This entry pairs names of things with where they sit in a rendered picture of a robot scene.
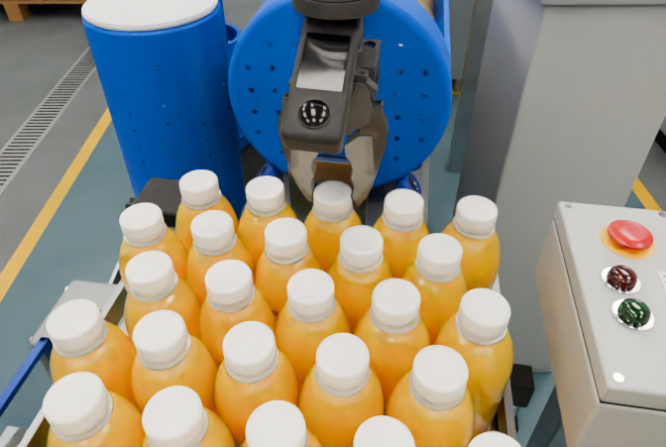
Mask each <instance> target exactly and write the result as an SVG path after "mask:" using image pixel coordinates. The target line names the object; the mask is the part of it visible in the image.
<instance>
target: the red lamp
mask: <svg viewBox="0 0 666 447"><path fill-rule="evenodd" d="M607 278H608V280H609V281H610V283H612V284H613V285H615V286H616V287H619V288H622V289H632V288H634V287H635V286H636V284H637V279H638V277H637V274H636V273H635V271H634V270H633V269H631V268H630V267H627V266H624V265H615V266H613V267H611V268H610V269H609V271H608V273H607Z"/></svg>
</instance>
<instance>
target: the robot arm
mask: <svg viewBox="0 0 666 447"><path fill-rule="evenodd" d="M292 7H293V9H294V10H295V11H296V12H298V13H300V14H302V15H304V16H305V17H304V20H303V25H302V30H301V35H300V39H299V44H298V49H297V54H296V59H295V62H294V68H293V73H292V78H291V79H290V80H289V82H288V85H287V86H288V87H289V92H288V93H285V94H284V95H283V98H282V100H281V101H282V109H281V112H280V114H279V117H278V122H277V132H278V137H279V141H280V144H281V147H282V150H283V153H284V156H285V159H286V162H287V163H288V164H289V167H290V170H291V173H292V175H293V177H294V179H295V181H296V183H297V185H298V187H299V188H300V190H301V192H302V193H303V194H304V196H305V197H306V199H307V200H308V201H310V202H313V193H314V189H315V187H316V182H315V180H314V174H315V171H316V168H317V165H316V163H315V159H314V158H315V157H316V156H317V155H318V153H322V154H331V155H339V154H340V153H341V152H342V151H343V146H344V140H345V134H346V135H350V136H348V138H347V141H346V145H345V153H346V158H347V159H348V160H349V161H350V163H351V165H352V168H353V170H352V174H351V181H352V183H353V185H354V186H353V188H352V193H351V198H352V201H353V203H354V205H355V206H360V205H361V204H362V202H363V201H364V200H365V199H366V197H367V196H368V195H369V193H370V191H371V189H372V186H373V183H374V181H375V178H376V175H377V172H378V170H379V167H380V164H381V162H382V159H383V156H384V153H385V150H386V147H387V142H388V135H389V121H388V117H387V115H386V114H385V112H384V109H383V105H384V102H383V101H382V100H377V96H378V90H379V76H380V58H381V40H373V39H365V38H364V36H363V34H364V17H365V16H368V15H370V14H372V13H374V12H376V11H377V10H378V9H379V7H380V0H292ZM368 45H372V46H374V47H375V48H372V47H369V46H368ZM353 130H356V131H355V132H354V133H353V134H352V131H353Z"/></svg>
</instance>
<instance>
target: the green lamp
mask: <svg viewBox="0 0 666 447"><path fill-rule="evenodd" d="M617 310H618V313H619V315H620V316H621V317H622V318H623V319H624V320H625V321H627V322H629V323H631V324H634V325H644V324H646V323H648V321H649V320H650V317H651V310H650V308H649V307H648V305H647V304H646V303H644V302H643V301H641V300H639V299H636V298H626V299H624V300H623V301H622V302H621V303H620V304H619V306H618V308H617Z"/></svg>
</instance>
